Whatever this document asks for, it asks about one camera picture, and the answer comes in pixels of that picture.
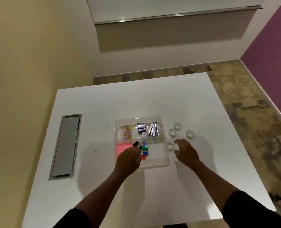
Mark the person's right hand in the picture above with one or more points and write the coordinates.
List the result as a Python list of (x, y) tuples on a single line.
[(187, 154)]

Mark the person's left hand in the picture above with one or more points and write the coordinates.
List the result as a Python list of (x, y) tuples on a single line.
[(128, 161)]

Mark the transparent tape roll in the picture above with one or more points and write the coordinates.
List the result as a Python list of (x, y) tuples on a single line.
[(190, 137), (170, 149), (177, 129), (172, 136)]

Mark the clear plastic organizer box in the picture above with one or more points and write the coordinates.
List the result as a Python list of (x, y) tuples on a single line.
[(158, 161)]

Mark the transparent plastic box lid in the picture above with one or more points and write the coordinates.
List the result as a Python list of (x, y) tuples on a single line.
[(95, 163)]

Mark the person's right forearm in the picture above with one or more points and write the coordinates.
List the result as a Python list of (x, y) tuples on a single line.
[(214, 182)]

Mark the person's left forearm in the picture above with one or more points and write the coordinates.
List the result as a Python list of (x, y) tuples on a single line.
[(102, 194)]

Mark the person's black right sleeve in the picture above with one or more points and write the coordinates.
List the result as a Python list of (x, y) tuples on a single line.
[(254, 211)]

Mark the pink sticky note pad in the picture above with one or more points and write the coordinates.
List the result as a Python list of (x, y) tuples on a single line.
[(122, 148)]

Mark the pile of coloured binder clips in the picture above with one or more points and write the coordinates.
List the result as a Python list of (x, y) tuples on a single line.
[(144, 147)]

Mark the pile of colourful paper clips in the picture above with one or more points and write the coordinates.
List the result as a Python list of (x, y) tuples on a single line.
[(126, 134)]

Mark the bunch of silver metal clips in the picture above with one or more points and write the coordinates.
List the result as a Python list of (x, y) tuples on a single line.
[(154, 130)]

